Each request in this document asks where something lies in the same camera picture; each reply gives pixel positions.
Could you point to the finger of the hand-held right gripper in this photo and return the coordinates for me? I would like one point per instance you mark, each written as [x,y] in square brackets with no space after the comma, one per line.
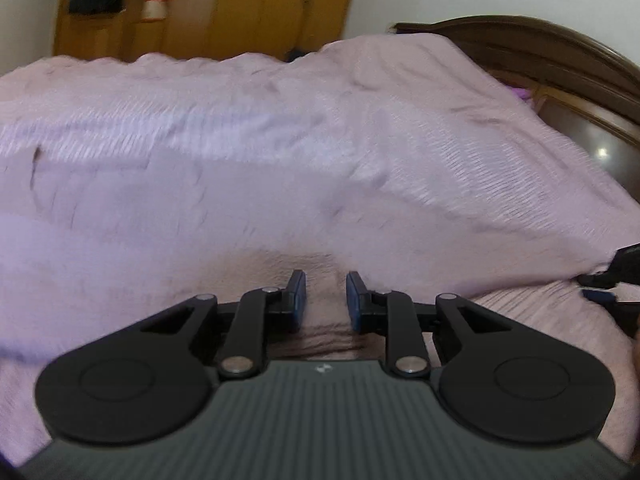
[600,296]
[620,265]

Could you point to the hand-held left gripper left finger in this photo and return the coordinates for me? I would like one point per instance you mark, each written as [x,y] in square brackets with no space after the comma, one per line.
[299,305]

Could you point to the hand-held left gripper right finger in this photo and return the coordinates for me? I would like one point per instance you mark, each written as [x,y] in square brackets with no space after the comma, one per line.
[354,305]

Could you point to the pink knitted small garment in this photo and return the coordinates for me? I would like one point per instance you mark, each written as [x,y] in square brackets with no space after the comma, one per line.
[320,305]

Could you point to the pink checked bed blanket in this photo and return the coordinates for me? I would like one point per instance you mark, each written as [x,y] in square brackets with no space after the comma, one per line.
[280,135]

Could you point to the purple cloth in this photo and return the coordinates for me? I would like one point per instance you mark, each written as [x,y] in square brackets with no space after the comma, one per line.
[521,94]

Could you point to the dark wooden headboard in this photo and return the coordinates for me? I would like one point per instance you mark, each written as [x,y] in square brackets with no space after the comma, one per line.
[525,40]

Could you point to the wooden wardrobe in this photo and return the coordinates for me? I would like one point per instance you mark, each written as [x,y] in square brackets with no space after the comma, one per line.
[225,5]

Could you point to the white storage box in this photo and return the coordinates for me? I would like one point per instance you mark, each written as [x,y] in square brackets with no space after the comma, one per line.
[153,9]

